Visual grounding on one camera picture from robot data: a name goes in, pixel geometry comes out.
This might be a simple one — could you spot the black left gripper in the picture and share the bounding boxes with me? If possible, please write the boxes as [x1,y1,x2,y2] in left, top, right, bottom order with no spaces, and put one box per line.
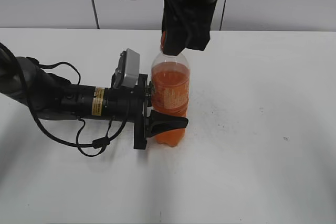
[104,74,188,150]

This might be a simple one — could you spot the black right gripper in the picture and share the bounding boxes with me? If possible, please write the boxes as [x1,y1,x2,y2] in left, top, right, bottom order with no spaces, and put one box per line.
[161,0,217,56]

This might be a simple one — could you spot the orange drink plastic bottle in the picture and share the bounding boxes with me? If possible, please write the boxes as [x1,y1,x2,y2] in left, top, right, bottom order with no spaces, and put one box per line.
[151,48,191,147]

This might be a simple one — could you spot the orange bottle cap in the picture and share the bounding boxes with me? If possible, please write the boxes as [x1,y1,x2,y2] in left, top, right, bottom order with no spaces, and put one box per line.
[160,31,166,52]

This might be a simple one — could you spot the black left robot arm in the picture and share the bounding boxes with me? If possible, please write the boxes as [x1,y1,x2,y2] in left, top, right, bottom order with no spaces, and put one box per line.
[1,45,188,150]

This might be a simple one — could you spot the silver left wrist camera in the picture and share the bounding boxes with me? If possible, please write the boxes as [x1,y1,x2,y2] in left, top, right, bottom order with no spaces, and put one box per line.
[112,48,140,89]

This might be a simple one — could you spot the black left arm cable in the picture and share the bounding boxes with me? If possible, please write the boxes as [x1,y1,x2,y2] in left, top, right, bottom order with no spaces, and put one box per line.
[0,42,132,157]

